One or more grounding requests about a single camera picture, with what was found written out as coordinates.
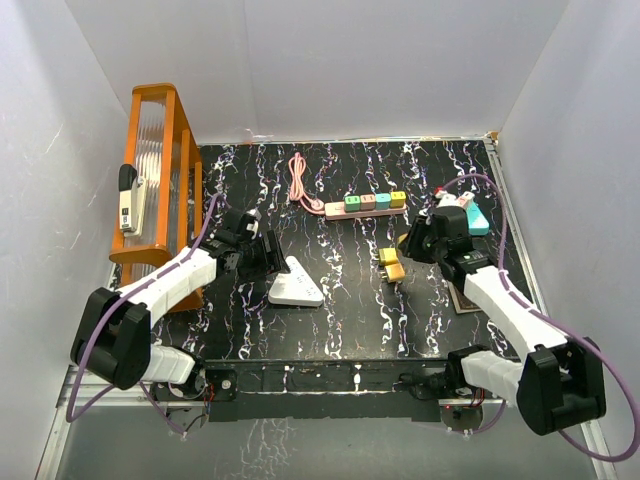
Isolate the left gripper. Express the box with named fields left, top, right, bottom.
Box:
left=236, top=230, right=288, bottom=283

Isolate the yellow plug adapter one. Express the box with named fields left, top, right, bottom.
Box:
left=378, top=247, right=399, bottom=267

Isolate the yellow plug adapter two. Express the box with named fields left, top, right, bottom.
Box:
left=381, top=263, right=405, bottom=284

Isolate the white triangular power strip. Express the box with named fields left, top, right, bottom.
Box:
left=268, top=256, right=324, bottom=307

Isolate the yellow plug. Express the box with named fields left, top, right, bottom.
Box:
left=390, top=191, right=406, bottom=209

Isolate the blue plug adapter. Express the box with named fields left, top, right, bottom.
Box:
left=375, top=193, right=391, bottom=210

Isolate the pink power strip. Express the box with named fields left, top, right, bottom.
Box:
left=324, top=201, right=408, bottom=220

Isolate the pink power cord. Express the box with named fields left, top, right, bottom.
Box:
left=288, top=152, right=326, bottom=216

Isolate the green plug adapter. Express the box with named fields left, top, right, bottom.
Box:
left=344, top=195, right=361, bottom=213

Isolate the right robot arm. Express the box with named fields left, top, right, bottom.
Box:
left=399, top=206, right=606, bottom=435

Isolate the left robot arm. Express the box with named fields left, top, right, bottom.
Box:
left=70, top=209, right=289, bottom=399

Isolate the teal triangular power strip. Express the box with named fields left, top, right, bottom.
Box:
left=466, top=202, right=490, bottom=237

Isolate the dark book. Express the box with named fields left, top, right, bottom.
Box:
left=448, top=282, right=482, bottom=314

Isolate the orange wooden rack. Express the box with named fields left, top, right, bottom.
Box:
left=109, top=83, right=204, bottom=287

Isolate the white black stapler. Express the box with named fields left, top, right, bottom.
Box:
left=118, top=164, right=147, bottom=237

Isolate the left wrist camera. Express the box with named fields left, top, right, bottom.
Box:
left=245, top=209, right=261, bottom=240

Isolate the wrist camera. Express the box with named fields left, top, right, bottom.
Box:
left=245, top=209, right=261, bottom=240
left=434, top=188, right=460, bottom=208

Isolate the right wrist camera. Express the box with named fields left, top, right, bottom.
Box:
left=434, top=188, right=460, bottom=208

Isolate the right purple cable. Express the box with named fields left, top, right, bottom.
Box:
left=439, top=174, right=640, bottom=461

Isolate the purple cable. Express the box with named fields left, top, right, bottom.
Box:
left=439, top=174, right=640, bottom=461
left=65, top=193, right=231, bottom=436

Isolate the aluminium frame rail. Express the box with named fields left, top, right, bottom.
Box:
left=59, top=359, right=596, bottom=436

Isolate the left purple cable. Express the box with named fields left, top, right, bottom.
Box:
left=65, top=193, right=231, bottom=436

